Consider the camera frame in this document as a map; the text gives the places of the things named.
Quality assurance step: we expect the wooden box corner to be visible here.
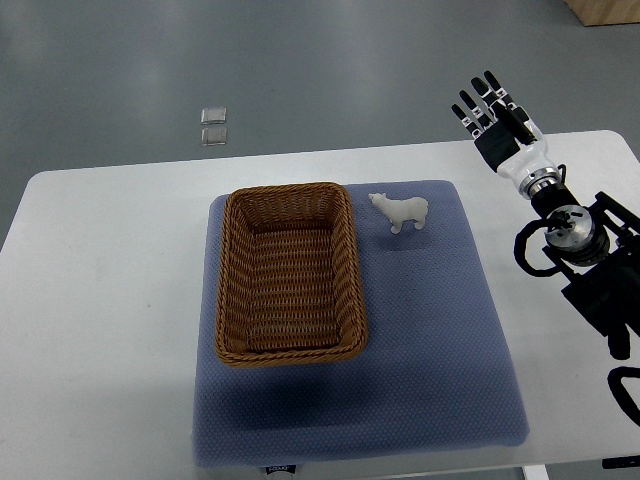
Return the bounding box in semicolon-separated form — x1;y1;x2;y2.
565;0;639;27

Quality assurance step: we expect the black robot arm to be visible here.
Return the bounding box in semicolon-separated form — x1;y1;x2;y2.
514;165;639;361

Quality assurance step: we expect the black table control panel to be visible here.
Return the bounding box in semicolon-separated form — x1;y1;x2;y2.
601;455;640;470

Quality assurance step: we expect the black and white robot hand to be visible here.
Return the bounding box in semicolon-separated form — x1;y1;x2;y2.
451;70;561;196

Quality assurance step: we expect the metal floor plate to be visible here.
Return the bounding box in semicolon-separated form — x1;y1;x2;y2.
201;126;228;147
200;106;227;125

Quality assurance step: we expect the upper metal floor plate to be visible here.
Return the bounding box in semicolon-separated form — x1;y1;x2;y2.
200;106;227;125

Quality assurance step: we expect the white bear figurine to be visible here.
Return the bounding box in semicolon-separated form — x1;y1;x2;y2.
368;193;429;235

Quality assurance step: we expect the lower metal floor plate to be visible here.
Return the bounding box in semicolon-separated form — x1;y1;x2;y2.
201;126;228;147

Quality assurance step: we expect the brown wicker basket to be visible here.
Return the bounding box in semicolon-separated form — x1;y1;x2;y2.
215;182;368;368

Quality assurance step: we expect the black mat label tag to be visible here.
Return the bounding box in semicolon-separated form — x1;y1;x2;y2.
265;465;297;475

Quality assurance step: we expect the blue textured mat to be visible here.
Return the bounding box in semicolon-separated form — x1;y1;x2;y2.
192;180;529;468

